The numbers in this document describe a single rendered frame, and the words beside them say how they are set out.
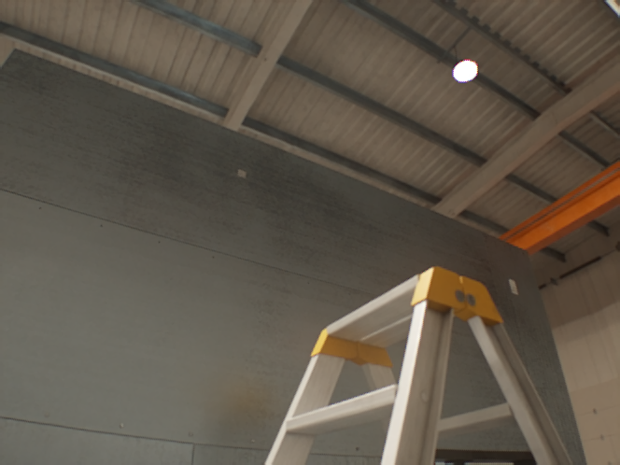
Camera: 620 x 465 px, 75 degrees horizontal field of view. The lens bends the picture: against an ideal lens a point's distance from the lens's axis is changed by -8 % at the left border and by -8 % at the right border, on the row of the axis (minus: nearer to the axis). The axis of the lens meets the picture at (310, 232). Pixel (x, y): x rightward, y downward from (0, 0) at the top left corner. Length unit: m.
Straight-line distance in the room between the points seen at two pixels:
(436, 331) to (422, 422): 0.17
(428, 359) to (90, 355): 0.81
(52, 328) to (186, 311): 0.35
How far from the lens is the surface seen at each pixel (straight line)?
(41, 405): 1.16
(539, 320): 2.44
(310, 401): 0.92
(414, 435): 0.65
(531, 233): 9.76
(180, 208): 1.42
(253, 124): 8.16
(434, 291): 0.76
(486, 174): 9.42
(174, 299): 1.27
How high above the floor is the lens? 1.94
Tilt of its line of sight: 34 degrees up
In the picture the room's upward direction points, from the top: straight up
